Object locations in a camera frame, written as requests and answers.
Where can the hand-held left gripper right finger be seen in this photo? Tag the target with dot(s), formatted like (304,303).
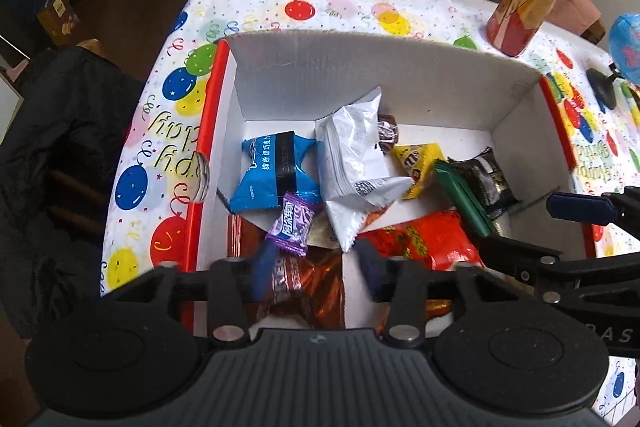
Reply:
(372,272)

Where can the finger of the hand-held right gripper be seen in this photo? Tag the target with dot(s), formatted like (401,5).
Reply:
(520,252)
(575,207)

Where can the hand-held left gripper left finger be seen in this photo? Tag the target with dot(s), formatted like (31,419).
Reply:
(262,267)

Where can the brown snack packet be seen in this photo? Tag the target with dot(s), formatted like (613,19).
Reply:
(310,287)

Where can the purple candy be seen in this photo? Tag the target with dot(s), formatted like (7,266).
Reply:
(292,224)

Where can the red chip bag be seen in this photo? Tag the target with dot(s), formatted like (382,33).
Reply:
(425,244)

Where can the clear pastry packet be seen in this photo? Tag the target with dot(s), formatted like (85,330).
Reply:
(322,234)

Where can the green snack packet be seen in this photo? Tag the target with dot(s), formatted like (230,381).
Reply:
(462,207)

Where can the black snack packet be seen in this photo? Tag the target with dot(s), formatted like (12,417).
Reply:
(487,182)

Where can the blue snack packet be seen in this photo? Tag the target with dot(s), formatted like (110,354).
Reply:
(272,177)

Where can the yellow candy packet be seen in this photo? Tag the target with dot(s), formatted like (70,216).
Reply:
(417,164)

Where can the silver snack packet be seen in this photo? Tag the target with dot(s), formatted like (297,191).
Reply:
(350,157)

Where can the brown chocolate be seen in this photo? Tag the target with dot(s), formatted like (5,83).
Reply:
(387,132)

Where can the red cardboard box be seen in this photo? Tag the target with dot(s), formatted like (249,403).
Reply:
(350,72)

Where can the blue desk globe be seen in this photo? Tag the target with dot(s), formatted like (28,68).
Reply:
(627,42)

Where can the pink cloth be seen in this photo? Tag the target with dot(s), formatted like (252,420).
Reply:
(575,9)

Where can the orange juice bottle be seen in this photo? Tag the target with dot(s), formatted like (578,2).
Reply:
(525,7)

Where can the black jacket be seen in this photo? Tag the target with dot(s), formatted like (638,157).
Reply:
(60,157)

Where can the balloon print tablecloth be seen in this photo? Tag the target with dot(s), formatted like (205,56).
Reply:
(320,7)

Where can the printed cardboard box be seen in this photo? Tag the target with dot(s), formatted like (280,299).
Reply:
(57,17)

